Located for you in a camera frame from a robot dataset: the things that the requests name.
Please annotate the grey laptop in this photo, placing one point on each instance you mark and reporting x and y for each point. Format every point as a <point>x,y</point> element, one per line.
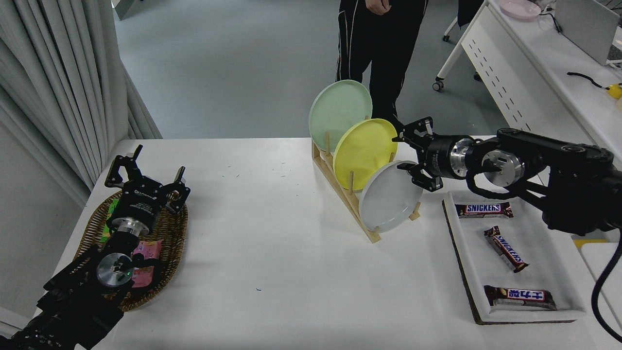
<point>588,24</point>

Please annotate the white tray with cork base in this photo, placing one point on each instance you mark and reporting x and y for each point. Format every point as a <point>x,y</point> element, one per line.
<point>466,253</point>

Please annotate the pink snack packet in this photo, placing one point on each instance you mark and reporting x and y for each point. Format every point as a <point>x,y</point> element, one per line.
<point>148,249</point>

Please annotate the pale green plate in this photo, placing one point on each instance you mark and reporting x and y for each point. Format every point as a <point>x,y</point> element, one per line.
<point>335,112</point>

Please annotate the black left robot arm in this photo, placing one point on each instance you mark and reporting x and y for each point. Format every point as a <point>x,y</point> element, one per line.
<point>73,301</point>

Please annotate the green snack packet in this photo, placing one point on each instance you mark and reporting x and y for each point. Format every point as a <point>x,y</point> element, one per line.
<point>112,208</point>

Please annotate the grey plate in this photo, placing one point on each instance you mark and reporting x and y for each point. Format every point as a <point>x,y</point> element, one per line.
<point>388,199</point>

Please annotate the wooden plate rack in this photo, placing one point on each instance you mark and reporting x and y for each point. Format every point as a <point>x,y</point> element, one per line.
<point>373,236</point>

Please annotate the black chair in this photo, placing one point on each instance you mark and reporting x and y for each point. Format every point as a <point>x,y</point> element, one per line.
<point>469,12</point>

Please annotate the grey cabinet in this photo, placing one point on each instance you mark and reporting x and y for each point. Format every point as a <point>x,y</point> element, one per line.
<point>124,7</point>

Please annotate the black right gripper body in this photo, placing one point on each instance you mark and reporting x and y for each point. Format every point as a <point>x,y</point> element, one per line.
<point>437,156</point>

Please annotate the pink plate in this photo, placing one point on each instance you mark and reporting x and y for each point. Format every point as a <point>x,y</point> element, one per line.
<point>520,8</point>

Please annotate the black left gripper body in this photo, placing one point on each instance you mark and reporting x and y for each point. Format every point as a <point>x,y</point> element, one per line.
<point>142,201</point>

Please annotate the chocolate bar with Chinese print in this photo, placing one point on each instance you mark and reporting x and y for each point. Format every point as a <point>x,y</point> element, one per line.
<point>520,295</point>

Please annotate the yellow plate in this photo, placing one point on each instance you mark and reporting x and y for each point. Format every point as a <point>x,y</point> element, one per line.
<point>362,150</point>

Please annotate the brown wicker basket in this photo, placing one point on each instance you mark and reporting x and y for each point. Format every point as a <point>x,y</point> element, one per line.
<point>170,243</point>

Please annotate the person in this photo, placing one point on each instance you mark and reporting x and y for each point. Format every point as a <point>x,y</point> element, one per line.
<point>379,48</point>

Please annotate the Snickers bar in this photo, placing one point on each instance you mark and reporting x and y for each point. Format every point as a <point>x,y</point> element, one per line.
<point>505,249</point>
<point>483,209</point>

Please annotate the grey curtain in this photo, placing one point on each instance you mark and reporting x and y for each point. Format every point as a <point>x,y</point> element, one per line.
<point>48,73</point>

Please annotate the yellow plug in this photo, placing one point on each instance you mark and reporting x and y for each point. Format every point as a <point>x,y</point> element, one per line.
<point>615,91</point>

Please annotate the person's hand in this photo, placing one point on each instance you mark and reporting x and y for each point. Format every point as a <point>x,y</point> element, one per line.
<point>378,6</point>

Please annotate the white desk on casters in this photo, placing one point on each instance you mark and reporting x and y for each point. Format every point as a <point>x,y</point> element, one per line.
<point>510,73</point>

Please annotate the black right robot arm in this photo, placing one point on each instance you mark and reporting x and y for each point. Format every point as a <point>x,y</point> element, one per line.
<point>573,184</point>

